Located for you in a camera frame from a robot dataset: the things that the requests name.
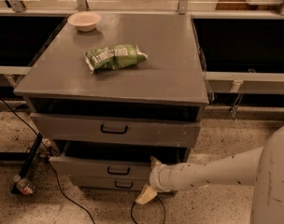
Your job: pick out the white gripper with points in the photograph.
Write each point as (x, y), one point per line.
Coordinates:
(156, 178)

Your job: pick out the grey drawer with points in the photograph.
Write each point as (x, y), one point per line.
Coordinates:
(113, 160)
(143, 132)
(107, 183)

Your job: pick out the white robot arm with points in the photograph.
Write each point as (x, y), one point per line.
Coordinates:
(261, 168)

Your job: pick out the grey bottom drawer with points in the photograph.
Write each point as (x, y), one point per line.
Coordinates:
(107, 183)

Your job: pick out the grey drawer cabinet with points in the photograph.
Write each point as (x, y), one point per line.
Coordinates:
(167, 86)

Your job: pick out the grey top drawer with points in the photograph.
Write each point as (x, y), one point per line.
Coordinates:
(143, 132)

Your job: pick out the green chip bag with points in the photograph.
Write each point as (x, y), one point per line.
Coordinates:
(114, 58)

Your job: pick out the plastic bottle on floor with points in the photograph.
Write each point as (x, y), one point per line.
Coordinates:
(24, 185)

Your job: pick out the black metal leg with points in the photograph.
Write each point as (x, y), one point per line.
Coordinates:
(28, 162)

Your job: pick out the beige bowl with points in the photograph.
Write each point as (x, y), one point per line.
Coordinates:
(84, 21)

